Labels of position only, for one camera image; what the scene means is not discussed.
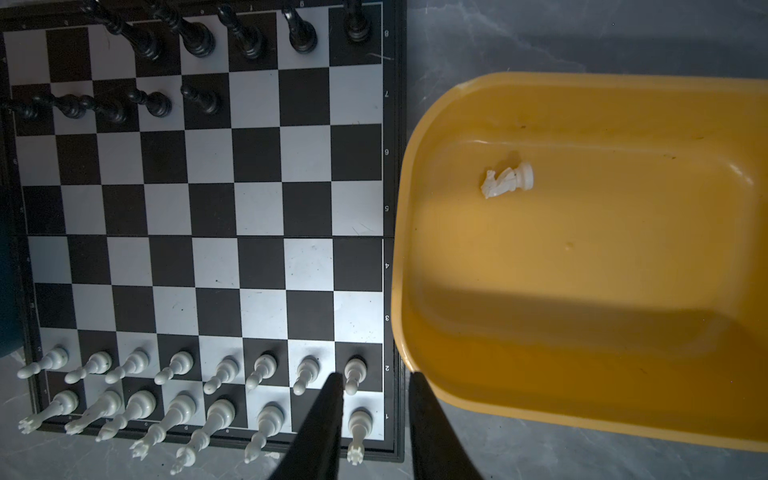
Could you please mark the black white chessboard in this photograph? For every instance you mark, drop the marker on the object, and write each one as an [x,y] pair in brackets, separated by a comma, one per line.
[222,243]

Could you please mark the yellow plastic tray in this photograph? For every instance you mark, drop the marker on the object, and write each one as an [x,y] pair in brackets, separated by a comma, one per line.
[627,290]

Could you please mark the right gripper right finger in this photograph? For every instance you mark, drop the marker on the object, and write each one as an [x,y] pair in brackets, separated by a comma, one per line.
[437,452]

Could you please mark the white chess pieces row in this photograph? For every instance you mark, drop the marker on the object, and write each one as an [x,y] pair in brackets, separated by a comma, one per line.
[119,412]

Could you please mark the white knight chess piece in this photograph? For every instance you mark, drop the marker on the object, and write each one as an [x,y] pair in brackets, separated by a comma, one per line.
[509,180]

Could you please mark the black chess pieces on board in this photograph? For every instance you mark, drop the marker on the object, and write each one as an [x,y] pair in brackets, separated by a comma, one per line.
[339,83]

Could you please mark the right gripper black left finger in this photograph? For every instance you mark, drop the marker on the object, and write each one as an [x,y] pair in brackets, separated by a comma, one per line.
[314,453]

